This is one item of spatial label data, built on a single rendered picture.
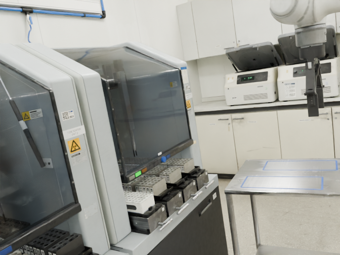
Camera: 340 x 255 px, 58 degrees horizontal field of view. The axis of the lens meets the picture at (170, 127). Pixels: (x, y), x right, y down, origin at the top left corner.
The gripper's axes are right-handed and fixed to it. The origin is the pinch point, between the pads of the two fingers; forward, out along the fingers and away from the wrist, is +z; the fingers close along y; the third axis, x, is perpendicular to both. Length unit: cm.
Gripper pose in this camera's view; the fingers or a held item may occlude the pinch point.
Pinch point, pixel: (316, 109)
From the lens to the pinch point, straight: 111.7
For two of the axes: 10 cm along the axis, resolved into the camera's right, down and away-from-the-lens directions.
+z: 1.6, 9.7, 1.8
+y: 5.3, -2.4, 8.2
